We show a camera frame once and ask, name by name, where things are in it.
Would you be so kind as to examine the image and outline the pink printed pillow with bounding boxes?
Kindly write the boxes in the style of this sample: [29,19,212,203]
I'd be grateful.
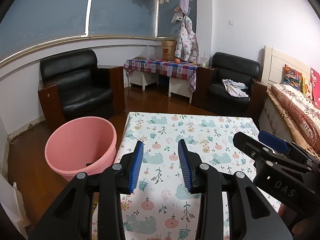
[310,67,320,108]

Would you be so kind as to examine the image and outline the pink padded jacket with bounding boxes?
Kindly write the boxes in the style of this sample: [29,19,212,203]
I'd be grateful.
[174,16,199,62]

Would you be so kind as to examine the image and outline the black leather armchair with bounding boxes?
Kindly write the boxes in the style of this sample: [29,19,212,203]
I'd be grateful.
[37,49,126,133]
[191,52,268,117]

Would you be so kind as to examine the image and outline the bed mattress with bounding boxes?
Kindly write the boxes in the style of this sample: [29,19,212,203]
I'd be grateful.
[257,97,295,140]

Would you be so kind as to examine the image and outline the clear plastic bag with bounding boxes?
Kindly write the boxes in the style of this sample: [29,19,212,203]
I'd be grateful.
[139,45,157,59]

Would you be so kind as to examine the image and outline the large curved window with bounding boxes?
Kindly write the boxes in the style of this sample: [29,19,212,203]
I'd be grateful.
[0,0,198,63]

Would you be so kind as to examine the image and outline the light printed garment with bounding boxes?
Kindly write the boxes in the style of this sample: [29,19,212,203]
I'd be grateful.
[222,79,250,98]

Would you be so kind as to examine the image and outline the person's right hand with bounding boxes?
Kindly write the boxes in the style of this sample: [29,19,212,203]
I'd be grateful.
[277,202,320,240]

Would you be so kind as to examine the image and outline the pink plastic bucket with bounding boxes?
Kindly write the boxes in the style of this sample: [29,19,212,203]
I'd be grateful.
[44,117,117,182]

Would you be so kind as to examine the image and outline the yellow pillow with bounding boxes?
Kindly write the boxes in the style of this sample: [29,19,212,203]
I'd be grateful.
[301,77,314,98]

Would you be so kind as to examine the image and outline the white board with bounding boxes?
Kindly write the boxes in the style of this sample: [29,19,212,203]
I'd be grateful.
[0,175,29,239]

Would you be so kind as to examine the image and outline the cream bed headboard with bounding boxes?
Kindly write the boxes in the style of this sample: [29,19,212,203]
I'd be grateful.
[261,45,313,87]

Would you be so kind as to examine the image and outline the bed with patterned blanket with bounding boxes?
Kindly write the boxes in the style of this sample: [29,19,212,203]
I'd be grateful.
[266,84,320,153]

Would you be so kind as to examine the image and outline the checkered cloth side table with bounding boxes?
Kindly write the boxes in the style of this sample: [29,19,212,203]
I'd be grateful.
[124,58,198,97]

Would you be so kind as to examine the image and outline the purple hat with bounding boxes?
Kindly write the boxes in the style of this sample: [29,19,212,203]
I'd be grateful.
[179,0,193,14]

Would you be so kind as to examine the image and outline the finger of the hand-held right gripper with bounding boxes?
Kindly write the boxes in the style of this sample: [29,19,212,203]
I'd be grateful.
[232,132,307,171]
[258,131,320,166]

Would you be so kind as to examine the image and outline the white hanging garment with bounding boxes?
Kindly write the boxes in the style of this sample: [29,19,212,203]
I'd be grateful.
[171,11,184,24]

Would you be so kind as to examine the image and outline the floral tablecloth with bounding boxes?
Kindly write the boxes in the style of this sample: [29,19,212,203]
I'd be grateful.
[91,112,282,240]

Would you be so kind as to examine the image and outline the brown paper bag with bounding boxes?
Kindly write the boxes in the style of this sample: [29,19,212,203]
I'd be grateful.
[161,40,177,61]

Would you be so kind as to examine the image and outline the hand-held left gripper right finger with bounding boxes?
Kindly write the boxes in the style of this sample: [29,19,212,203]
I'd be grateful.
[177,139,293,240]

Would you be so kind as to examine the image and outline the colourful striped pillow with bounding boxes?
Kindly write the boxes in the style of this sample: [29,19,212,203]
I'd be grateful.
[282,64,303,89]

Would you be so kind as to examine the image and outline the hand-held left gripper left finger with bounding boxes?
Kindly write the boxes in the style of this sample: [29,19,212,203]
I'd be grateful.
[29,141,144,240]

